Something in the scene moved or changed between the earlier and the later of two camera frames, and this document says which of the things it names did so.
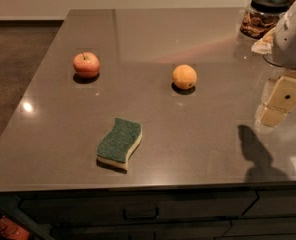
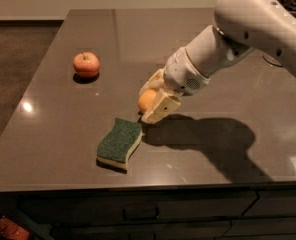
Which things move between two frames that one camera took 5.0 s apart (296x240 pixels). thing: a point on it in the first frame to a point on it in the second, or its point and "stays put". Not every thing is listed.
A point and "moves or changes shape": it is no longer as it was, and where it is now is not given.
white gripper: [292, 40] to [180, 73]
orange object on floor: [11, 230] stays put
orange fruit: [184, 76] moves or changes shape
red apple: [86, 64] stays put
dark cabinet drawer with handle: [94, 205] stays put
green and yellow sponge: [116, 146] stays put
